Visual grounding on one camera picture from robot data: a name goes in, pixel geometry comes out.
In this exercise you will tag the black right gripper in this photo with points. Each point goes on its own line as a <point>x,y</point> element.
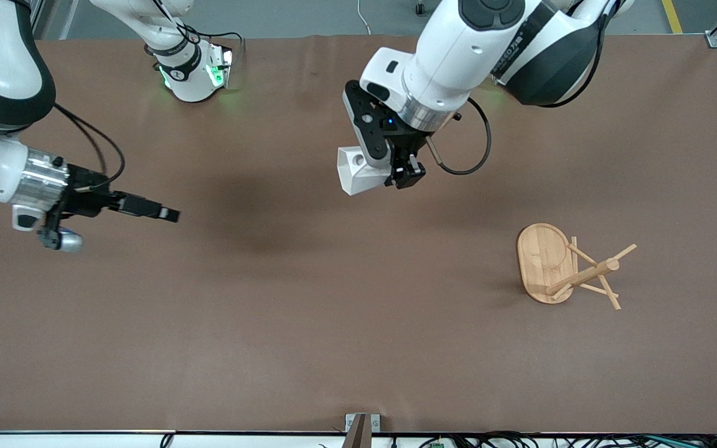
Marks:
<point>86,200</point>

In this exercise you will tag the brown table cover sheet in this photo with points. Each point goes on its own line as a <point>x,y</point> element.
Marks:
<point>358,311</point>

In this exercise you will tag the wooden cup rack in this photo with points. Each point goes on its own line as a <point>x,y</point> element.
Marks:
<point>542,261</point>

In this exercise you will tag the white faceted cup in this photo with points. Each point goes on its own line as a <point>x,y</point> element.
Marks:
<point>358,177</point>

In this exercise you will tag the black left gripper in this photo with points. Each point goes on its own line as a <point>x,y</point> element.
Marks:
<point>406,144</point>

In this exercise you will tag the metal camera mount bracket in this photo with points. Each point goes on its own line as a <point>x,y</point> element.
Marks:
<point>361,426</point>

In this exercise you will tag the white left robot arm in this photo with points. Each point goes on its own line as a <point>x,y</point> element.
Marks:
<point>458,56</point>

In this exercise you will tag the black chair caster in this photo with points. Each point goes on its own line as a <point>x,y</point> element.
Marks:
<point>419,8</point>

